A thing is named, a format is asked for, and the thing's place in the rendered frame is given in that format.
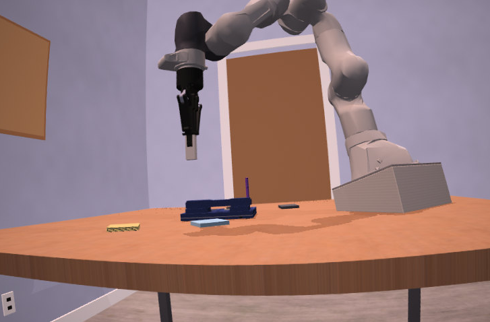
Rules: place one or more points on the dark navy phone handset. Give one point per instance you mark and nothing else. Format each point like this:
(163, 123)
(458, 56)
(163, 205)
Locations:
(234, 202)

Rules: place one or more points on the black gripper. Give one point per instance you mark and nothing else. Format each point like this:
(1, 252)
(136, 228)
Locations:
(190, 80)

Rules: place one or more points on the yellow sticky note pad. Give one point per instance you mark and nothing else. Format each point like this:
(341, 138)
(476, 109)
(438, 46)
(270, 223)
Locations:
(122, 227)

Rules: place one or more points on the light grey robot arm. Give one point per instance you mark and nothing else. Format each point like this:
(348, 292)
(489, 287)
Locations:
(196, 39)

